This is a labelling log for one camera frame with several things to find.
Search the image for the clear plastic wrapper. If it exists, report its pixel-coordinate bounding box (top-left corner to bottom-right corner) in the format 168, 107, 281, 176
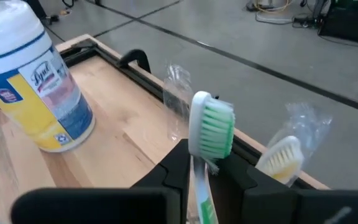
162, 63, 196, 143

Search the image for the Lysol disinfecting wipes canister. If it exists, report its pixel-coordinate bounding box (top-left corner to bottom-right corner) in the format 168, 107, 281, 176
0, 0, 96, 154

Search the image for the orange toothbrush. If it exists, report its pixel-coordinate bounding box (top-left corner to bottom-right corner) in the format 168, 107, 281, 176
254, 101, 334, 189

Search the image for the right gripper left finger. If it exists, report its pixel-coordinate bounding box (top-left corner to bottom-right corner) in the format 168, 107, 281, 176
131, 138, 192, 224

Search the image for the black table clamp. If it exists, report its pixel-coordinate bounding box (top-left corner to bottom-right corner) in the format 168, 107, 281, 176
116, 49, 152, 75

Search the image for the black aluminium table frame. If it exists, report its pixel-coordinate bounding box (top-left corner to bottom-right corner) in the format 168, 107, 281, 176
57, 37, 331, 190

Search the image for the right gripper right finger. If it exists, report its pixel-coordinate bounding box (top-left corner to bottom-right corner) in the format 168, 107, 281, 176
216, 151, 299, 224

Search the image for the black computer case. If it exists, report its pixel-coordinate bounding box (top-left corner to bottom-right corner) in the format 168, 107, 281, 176
317, 0, 358, 47

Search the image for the yellow cable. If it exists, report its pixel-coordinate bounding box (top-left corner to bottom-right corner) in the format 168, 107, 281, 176
255, 0, 293, 14

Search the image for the green toothbrush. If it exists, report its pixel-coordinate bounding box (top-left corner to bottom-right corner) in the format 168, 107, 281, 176
186, 90, 237, 224

